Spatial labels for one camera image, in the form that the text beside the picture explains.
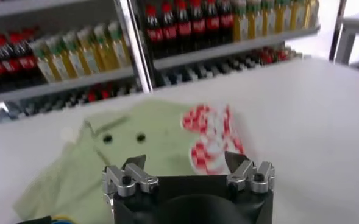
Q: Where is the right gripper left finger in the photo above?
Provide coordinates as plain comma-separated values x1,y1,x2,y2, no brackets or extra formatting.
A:
102,154,160,198

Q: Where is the green t-shirt with red print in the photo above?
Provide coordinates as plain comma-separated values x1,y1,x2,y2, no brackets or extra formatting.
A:
13,97,247,224

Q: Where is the grey metal table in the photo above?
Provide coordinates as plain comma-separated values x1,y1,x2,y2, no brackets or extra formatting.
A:
328,0,359,74

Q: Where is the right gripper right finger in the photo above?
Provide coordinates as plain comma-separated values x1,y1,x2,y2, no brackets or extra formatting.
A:
224,150,276,195

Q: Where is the yellow drink bottle green label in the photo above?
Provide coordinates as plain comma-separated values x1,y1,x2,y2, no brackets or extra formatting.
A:
77,27,101,74
29,39,57,83
62,32,85,77
232,0,249,42
93,23,116,70
247,0,264,39
302,0,320,29
107,20,131,67
46,36,70,79
290,0,305,31
275,0,291,33
261,0,277,36

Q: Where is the white metal shelf unit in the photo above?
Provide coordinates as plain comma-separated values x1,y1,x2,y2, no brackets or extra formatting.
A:
127,0,322,89
0,0,153,122

